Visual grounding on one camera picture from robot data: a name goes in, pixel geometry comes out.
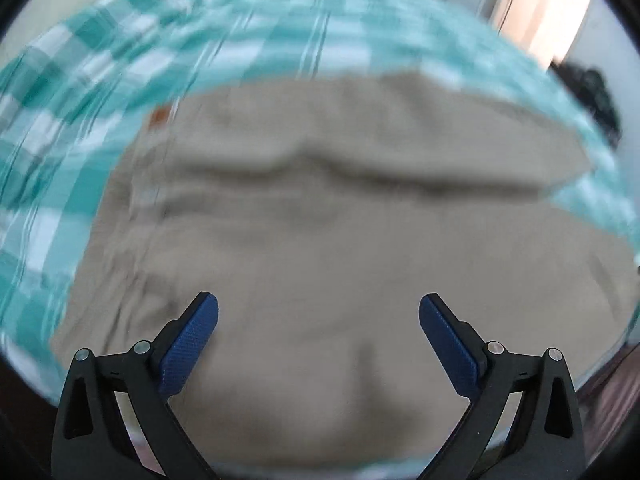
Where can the teal checkered bed sheet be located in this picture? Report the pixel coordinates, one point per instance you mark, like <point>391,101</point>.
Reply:
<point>150,60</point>

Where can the beige pants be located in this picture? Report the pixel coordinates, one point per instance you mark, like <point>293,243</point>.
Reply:
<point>320,240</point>

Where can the dark cloth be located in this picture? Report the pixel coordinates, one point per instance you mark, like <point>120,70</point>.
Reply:
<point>592,95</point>

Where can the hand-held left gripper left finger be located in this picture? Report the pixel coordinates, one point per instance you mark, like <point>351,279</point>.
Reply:
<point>189,340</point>

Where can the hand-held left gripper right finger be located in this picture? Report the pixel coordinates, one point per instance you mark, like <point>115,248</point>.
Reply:
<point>449,345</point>

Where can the wooden door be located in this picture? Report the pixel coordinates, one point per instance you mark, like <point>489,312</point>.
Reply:
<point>537,10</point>

